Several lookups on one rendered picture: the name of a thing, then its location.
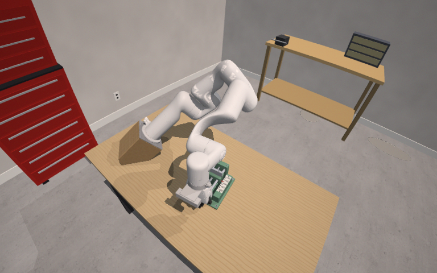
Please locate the green slide mechanism with black handwheel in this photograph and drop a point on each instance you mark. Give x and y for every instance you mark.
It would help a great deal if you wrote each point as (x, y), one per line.
(221, 182)

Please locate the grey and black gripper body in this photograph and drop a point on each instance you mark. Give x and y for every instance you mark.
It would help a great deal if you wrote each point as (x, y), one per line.
(204, 195)

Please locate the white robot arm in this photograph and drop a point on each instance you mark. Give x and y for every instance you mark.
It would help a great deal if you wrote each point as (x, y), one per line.
(204, 152)

